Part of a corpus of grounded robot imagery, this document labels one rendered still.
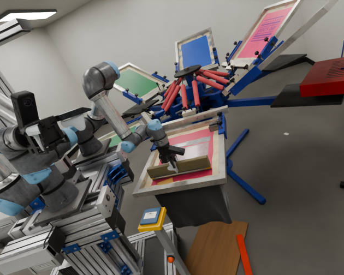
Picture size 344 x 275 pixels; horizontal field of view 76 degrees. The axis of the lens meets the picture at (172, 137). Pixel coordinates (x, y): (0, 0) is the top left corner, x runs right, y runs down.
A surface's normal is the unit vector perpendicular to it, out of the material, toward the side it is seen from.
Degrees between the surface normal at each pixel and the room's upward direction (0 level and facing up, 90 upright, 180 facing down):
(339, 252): 0
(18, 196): 85
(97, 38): 90
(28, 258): 90
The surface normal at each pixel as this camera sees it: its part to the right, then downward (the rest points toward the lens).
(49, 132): 0.86, -0.13
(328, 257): -0.36, -0.83
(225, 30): -0.18, 0.51
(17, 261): 0.05, 0.43
